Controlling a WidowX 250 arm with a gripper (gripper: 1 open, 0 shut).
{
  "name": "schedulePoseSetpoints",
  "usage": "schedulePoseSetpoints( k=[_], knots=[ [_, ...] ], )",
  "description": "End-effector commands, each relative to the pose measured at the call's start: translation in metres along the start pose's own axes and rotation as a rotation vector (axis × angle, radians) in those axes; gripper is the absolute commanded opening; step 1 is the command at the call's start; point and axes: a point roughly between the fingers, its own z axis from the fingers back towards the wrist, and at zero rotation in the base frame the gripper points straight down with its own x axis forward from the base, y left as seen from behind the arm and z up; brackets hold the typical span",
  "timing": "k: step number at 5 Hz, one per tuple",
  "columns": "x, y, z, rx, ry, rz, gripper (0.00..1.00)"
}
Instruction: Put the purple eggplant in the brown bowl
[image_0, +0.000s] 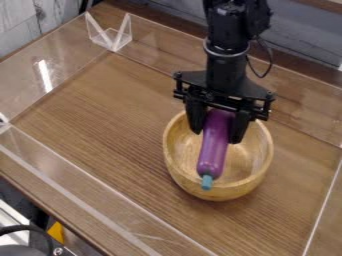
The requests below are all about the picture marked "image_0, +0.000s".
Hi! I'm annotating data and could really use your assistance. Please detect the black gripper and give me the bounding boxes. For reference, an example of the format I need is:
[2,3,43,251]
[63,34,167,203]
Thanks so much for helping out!
[174,43,276,144]

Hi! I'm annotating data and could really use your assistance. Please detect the purple toy eggplant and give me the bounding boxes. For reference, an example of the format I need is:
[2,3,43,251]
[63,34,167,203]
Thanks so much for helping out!
[197,109,235,191]

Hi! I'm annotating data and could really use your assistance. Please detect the brown wooden bowl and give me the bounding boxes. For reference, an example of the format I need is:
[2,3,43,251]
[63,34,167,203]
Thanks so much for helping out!
[163,112,274,201]

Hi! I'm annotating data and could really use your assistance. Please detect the yellow black equipment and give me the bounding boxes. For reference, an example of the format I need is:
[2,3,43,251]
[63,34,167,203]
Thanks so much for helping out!
[28,222,97,256]

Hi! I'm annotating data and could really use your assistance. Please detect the black cable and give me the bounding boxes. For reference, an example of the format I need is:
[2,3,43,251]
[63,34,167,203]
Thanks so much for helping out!
[245,33,276,79]

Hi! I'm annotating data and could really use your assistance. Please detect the clear acrylic corner bracket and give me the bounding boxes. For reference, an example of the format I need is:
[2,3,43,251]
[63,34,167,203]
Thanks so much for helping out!
[85,13,133,52]

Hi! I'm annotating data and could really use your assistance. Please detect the clear acrylic tray wall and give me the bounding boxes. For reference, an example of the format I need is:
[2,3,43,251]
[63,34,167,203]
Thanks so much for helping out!
[0,123,217,256]

